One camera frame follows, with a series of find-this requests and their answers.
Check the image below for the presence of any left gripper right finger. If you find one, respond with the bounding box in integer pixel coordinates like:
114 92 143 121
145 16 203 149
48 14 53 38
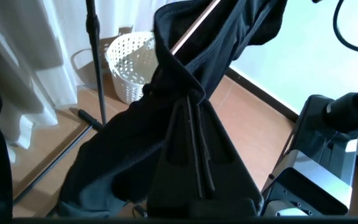
196 99 264 217

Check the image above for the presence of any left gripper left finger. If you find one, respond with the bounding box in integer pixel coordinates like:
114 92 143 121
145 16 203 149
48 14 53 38
147 96 204 218

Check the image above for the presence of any black garment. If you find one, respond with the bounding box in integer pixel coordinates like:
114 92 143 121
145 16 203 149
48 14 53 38
57 0 288 218

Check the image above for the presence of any pink clothes hanger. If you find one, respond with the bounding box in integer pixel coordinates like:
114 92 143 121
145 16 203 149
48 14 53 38
170 0 222 56

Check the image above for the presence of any white laundry basket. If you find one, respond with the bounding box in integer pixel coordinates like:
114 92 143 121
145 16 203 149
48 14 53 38
104 30 160 105

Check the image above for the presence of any black clothes rack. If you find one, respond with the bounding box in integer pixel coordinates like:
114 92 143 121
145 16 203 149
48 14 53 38
12 0 108 206

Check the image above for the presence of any white curtain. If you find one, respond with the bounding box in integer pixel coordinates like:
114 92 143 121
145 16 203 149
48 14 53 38
0 0 173 164

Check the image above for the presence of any black cable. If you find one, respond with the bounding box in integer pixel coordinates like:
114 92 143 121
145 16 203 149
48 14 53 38
333 0 358 55

